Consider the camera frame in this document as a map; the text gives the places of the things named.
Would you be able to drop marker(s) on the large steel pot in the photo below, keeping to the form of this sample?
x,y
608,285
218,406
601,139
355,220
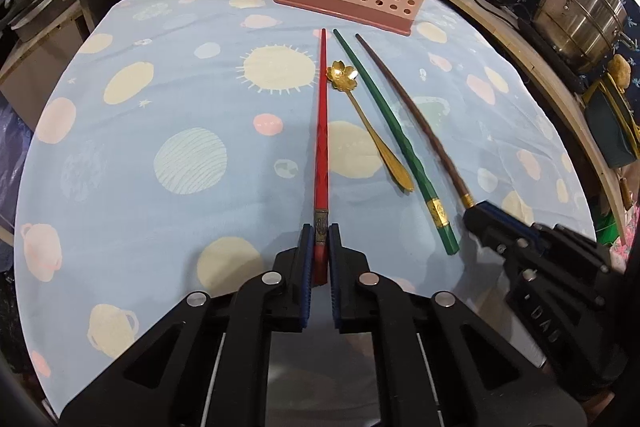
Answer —
x,y
575,17

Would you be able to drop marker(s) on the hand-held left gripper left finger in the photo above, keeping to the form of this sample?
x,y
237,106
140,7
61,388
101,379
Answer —
x,y
306,277

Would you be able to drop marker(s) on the yellow sponge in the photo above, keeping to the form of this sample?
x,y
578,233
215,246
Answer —
x,y
620,69

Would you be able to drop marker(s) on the dark maroon chopstick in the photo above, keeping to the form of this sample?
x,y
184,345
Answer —
x,y
435,147

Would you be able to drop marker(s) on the black induction cooker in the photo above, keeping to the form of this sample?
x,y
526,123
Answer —
x,y
550,57

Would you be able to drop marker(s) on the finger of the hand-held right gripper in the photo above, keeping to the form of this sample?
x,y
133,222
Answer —
x,y
510,222
487,229

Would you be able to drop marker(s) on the small wooden cabinet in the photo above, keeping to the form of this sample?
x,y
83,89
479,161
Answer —
x,y
35,67

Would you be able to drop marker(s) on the red chopstick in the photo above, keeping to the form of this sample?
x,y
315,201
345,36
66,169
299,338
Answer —
x,y
321,132

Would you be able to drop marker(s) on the green chopstick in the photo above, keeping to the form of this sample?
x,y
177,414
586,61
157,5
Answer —
x,y
425,187

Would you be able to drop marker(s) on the gold flower-shaped spoon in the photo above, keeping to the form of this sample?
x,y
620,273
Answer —
x,y
395,167

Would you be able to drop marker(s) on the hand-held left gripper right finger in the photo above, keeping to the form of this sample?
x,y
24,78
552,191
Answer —
x,y
336,277

